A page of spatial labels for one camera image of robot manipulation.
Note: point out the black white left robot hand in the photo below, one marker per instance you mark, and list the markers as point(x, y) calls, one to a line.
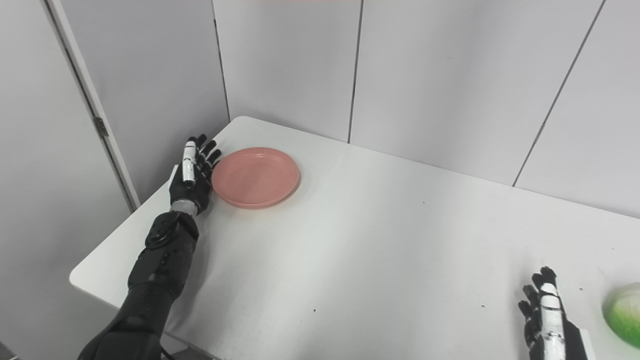
point(187, 190)

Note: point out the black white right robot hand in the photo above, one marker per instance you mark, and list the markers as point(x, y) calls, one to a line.
point(550, 335)

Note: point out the pink round plate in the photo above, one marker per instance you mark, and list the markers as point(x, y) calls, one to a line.
point(255, 177)

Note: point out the green white toy cabbage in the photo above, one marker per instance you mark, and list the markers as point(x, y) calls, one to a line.
point(625, 315)

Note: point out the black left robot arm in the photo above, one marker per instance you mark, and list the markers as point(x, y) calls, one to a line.
point(155, 280)

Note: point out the metal door hinge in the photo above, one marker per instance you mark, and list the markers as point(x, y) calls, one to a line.
point(101, 126)

